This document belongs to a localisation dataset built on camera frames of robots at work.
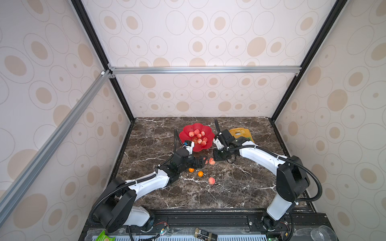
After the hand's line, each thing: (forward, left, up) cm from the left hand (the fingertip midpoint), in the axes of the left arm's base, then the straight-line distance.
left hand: (205, 156), depth 82 cm
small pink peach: (+19, +3, -12) cm, 22 cm away
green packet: (-36, +48, -12) cm, 61 cm away
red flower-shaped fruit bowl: (+24, +1, -12) cm, 27 cm away
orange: (-2, +8, -12) cm, 14 cm away
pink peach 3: (-9, -4, -11) cm, 15 cm away
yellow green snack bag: (+28, -28, -12) cm, 41 cm away
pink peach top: (+2, -1, -10) cm, 10 cm away
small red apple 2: (+21, -1, -11) cm, 24 cm away
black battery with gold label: (-35, 0, -10) cm, 36 cm away
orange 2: (-4, +2, -13) cm, 14 cm away
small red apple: (+27, +1, -12) cm, 29 cm away
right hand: (+4, -8, -6) cm, 11 cm away
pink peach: (+24, +9, -11) cm, 28 cm away
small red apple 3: (+18, 0, -12) cm, 21 cm away
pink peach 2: (+28, +5, -12) cm, 31 cm away
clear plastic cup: (-33, -55, -12) cm, 66 cm away
